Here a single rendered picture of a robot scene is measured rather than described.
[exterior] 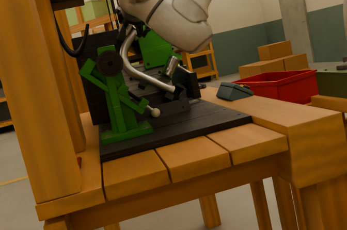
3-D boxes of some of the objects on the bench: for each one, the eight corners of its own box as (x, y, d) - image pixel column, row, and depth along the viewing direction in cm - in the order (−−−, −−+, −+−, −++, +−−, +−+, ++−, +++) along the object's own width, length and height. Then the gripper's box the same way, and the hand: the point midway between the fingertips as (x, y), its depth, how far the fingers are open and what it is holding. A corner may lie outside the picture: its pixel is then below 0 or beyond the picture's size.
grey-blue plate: (192, 96, 168) (185, 65, 166) (193, 96, 166) (186, 65, 164) (171, 101, 166) (164, 69, 165) (172, 101, 165) (164, 69, 163)
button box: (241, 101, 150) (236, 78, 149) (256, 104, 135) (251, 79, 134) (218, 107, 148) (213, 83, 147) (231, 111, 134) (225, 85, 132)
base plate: (173, 93, 212) (172, 89, 212) (252, 121, 105) (251, 114, 105) (98, 111, 205) (97, 107, 205) (101, 162, 98) (99, 154, 97)
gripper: (163, 12, 117) (157, 37, 141) (119, -15, 117) (119, 15, 140) (151, 32, 116) (146, 54, 139) (105, 5, 115) (108, 32, 139)
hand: (133, 31), depth 136 cm, fingers closed on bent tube, 3 cm apart
